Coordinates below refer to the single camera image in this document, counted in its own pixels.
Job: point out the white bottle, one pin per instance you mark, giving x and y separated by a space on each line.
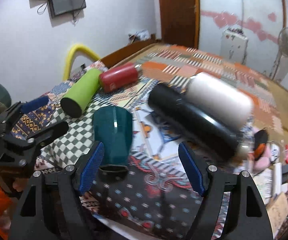
219 99

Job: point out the red bottle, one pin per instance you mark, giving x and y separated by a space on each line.
120 76

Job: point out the standing electric fan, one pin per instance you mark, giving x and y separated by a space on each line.
280 66

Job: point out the frosted sliding wardrobe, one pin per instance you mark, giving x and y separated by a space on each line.
260 20

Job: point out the bedside clutter pile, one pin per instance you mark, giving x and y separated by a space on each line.
268 165

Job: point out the striped patchwork bed mat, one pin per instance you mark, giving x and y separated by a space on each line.
176 64

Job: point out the wooden bed frame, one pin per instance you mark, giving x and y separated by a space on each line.
117 57

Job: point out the small black wall monitor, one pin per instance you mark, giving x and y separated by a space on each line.
60 7

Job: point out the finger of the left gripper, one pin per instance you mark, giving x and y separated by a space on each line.
48 134
33 105

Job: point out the left hand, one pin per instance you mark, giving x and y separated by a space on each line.
19 184

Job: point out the lime green bottle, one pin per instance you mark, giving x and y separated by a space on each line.
75 101

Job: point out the dark teal ceramic cup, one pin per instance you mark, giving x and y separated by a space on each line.
113 126

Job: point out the black thermos bottle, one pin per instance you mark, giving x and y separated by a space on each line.
196 124

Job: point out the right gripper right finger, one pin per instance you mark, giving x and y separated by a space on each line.
246 218

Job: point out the clothes pile by door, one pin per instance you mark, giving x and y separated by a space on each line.
139 36

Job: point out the brown wooden door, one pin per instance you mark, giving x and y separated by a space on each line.
180 20

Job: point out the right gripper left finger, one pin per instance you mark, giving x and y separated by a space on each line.
50 206

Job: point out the white suitcase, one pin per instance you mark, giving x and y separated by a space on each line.
234 45

